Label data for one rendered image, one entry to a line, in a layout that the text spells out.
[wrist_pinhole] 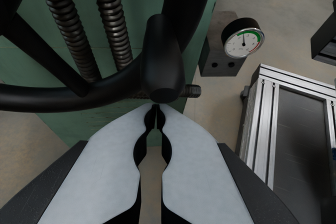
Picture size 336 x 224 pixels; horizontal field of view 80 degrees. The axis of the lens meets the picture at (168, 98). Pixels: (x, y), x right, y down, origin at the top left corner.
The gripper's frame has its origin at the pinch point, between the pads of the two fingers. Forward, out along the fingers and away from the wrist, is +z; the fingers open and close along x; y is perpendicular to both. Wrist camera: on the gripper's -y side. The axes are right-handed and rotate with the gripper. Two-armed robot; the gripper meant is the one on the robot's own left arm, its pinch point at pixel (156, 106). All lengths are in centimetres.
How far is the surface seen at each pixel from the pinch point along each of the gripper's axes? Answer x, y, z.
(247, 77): 50, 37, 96
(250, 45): 14.7, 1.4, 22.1
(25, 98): -13.4, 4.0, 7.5
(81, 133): -28, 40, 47
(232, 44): 11.6, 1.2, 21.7
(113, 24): -4.7, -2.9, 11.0
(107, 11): -5.1, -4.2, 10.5
